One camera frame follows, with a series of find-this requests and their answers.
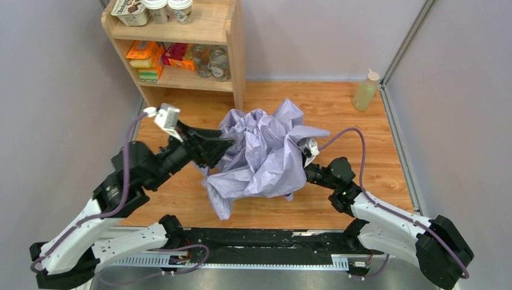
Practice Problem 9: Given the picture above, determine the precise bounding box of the lavender folding umbrella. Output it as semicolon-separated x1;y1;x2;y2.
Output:
202;98;330;221

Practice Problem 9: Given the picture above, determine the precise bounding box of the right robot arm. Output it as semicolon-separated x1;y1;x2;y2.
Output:
303;157;475;289

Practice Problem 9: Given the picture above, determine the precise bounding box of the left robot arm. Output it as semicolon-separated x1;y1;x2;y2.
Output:
30;123;235;289

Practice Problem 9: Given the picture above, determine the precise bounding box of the labelled glass jar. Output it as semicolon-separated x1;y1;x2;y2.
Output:
210;45;231;82

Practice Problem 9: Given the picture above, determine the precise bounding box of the yellow green sponge stack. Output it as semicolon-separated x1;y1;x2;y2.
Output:
129;57;164;83

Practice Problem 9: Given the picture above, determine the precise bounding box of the clear glass jar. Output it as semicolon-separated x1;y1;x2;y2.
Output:
191;43;213;79

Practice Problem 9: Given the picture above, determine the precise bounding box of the red snack package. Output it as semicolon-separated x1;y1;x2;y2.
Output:
162;42;196;71

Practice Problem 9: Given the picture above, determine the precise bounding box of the orange snack box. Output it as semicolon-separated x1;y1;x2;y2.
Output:
126;40;159;59

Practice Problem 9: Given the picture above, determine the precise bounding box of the wooden shelf unit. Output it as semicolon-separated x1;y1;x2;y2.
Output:
101;1;246;109

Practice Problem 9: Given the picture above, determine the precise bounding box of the white lidded cup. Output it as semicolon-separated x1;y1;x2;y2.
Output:
168;0;193;24

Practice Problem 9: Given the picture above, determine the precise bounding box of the white yogurt cup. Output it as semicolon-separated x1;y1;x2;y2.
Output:
143;0;169;24

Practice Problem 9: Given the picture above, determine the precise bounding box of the chocolate yogurt tub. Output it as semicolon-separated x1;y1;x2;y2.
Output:
110;0;149;27

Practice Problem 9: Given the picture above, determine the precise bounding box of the green liquid squeeze bottle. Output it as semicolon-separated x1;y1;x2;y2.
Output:
352;69;380;111

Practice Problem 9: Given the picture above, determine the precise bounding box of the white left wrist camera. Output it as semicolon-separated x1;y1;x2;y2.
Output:
143;103;184;143

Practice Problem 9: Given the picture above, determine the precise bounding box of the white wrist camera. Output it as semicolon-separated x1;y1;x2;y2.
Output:
143;103;184;143
297;138;319;168

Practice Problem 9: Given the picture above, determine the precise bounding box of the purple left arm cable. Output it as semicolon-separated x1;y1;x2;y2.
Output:
30;112;150;274

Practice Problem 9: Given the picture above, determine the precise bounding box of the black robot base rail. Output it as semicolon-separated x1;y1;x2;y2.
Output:
178;228;372;265

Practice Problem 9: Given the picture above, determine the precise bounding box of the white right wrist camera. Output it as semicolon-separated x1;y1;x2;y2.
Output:
297;138;319;168

